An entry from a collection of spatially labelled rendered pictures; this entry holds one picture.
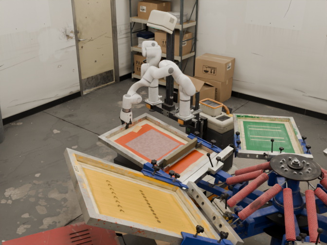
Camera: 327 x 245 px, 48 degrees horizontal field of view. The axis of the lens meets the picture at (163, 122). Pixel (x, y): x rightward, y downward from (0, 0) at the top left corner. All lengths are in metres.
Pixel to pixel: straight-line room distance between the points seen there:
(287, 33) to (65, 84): 3.79
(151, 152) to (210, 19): 4.32
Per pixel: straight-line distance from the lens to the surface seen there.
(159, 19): 3.05
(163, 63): 2.98
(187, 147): 2.80
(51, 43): 6.31
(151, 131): 3.09
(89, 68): 6.99
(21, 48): 6.02
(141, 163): 2.66
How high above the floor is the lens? 2.51
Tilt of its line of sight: 26 degrees down
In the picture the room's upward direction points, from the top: straight up
